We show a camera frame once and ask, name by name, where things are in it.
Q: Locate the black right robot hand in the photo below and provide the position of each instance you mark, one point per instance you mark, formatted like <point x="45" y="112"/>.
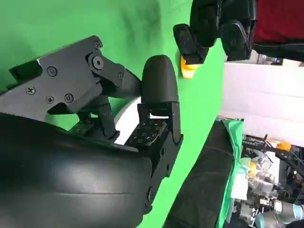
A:
<point x="59" y="171"/>

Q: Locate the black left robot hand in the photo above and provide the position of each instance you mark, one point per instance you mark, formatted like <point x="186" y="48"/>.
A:
<point x="204" y="21"/>

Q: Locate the red and black chair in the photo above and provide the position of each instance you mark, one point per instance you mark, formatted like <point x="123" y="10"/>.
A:
<point x="280" y="19"/>

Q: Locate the lilac plate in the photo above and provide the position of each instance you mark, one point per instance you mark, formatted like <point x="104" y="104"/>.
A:
<point x="126" y="114"/>

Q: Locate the green table cloth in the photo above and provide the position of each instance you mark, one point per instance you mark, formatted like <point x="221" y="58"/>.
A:
<point x="71" y="19"/>

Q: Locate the black curtain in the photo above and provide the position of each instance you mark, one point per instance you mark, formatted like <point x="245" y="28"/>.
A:
<point x="204" y="178"/>

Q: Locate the black workshop machine frame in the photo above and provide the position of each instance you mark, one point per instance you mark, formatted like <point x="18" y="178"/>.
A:
<point x="285" y="161"/>

